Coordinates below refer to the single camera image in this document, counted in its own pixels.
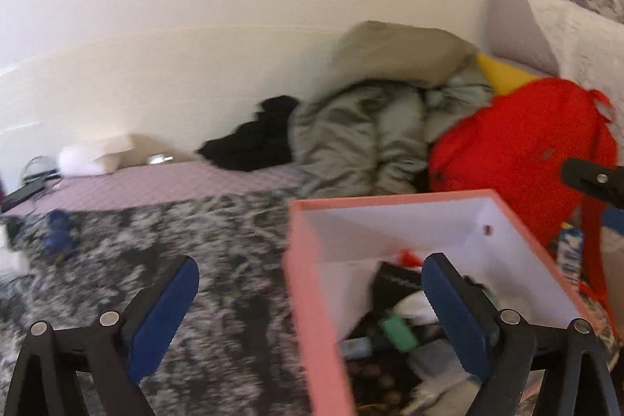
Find yellow cloth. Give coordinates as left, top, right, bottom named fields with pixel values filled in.
left=477, top=53, right=538, bottom=96

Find clear plastic box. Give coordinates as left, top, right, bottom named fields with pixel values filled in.
left=407, top=339, right=471, bottom=394

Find blue plastic massager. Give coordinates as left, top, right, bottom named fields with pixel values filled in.
left=42, top=209, right=77, bottom=258

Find pink cardboard box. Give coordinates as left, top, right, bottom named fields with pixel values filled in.
left=284, top=190, right=593, bottom=415

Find black power strip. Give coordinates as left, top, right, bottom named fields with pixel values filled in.
left=0, top=179, right=46, bottom=213

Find lilac quilted mattress cover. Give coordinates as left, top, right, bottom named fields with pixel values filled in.
left=2, top=159, right=309, bottom=218

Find grey white cables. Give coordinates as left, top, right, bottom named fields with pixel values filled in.
left=21, top=155, right=62, bottom=182

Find grey green jacket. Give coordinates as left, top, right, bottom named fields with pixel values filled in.
left=289, top=21, right=494, bottom=198

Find black garment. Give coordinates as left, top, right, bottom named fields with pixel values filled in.
left=196, top=95, right=299, bottom=172

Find crumpled white tissue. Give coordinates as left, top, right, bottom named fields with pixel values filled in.
left=0, top=225, right=30, bottom=283

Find white paper roll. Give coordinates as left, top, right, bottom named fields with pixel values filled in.
left=57, top=135, right=134, bottom=177

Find white charger plug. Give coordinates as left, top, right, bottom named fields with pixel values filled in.
left=147, top=153, right=174, bottom=165

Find red jacket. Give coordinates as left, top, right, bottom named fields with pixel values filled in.
left=428, top=77, right=618, bottom=309

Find small red cap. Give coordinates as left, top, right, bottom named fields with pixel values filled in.
left=398, top=249, right=423, bottom=269

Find white lace pillow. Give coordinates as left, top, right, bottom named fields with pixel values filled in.
left=528, top=0, right=623, bottom=146

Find blue white small packet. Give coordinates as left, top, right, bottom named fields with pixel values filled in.
left=556, top=223, right=584, bottom=285

